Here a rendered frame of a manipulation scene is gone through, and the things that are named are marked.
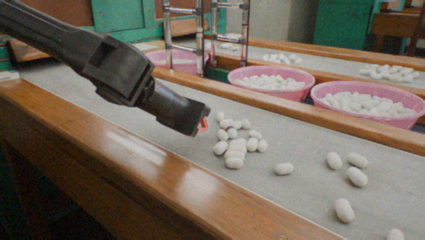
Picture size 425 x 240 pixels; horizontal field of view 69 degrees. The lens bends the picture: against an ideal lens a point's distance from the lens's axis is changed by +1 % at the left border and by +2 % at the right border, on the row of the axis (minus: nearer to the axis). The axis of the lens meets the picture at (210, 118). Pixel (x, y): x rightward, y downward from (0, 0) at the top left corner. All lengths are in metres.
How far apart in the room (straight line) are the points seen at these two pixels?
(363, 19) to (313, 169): 2.85
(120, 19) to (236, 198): 1.15
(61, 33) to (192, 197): 0.30
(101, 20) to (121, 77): 0.96
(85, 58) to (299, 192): 0.38
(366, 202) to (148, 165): 0.34
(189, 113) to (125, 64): 0.16
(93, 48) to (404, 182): 0.53
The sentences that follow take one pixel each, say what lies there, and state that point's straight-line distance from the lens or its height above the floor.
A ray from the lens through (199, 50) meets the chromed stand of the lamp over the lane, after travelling 0.98.
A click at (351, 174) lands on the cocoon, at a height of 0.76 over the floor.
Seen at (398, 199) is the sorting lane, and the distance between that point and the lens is 0.56.
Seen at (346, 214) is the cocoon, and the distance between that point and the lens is 0.47.
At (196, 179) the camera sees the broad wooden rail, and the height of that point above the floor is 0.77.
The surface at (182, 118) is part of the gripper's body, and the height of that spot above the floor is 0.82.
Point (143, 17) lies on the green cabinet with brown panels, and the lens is 1.53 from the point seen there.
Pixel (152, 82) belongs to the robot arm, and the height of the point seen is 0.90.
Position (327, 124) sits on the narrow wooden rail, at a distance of 0.73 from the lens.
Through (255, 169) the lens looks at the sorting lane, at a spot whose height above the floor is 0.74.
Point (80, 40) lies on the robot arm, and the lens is 0.49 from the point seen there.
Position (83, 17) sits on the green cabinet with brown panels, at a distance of 1.38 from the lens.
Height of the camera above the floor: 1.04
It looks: 24 degrees down
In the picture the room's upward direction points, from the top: straight up
